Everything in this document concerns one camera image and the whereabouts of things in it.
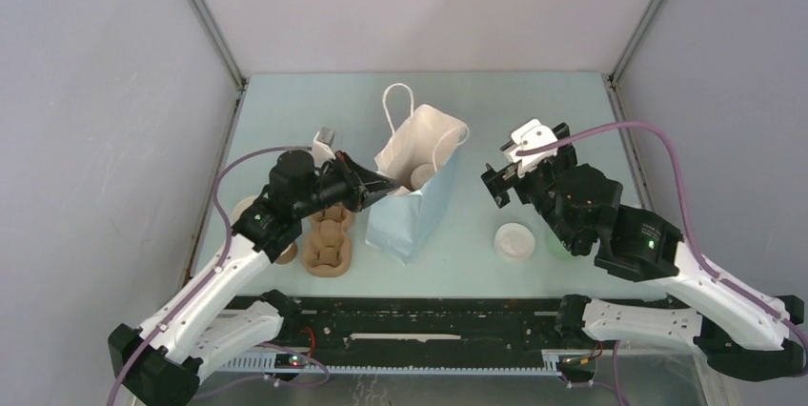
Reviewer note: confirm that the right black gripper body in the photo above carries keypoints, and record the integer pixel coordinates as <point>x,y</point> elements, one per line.
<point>537,188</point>

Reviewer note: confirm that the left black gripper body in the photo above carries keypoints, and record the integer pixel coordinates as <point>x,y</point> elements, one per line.
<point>330,188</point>

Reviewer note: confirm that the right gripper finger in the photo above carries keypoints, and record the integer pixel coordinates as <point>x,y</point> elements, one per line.
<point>562,131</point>
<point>498,183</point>

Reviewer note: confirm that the stack of white lids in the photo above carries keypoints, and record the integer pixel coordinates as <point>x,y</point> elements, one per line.
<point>514,243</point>

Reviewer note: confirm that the light blue paper bag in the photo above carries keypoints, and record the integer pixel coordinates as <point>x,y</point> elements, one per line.
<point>421,155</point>

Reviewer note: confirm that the stack of paper cups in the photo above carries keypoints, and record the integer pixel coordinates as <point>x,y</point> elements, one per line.
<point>291,251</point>

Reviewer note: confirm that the white coffee cup lid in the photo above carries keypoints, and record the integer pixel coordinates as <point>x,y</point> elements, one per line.
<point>421,175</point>

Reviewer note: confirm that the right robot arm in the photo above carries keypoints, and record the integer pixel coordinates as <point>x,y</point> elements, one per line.
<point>742,333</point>

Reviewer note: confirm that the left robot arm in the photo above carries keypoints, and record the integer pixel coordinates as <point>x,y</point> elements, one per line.
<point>165,359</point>

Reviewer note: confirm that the green cylindrical container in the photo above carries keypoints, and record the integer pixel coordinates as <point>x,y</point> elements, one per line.
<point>555,247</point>

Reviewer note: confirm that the brown pulp cup carrier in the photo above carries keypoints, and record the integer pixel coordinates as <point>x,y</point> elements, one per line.
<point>328,249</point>

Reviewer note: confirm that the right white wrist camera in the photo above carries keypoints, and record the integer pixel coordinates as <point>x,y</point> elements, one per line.
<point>520,149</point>

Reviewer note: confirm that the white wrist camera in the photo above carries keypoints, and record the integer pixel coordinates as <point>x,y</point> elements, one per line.
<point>520,149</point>
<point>321,148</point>

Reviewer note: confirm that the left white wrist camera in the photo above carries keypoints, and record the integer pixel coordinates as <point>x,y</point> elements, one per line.
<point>321,148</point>

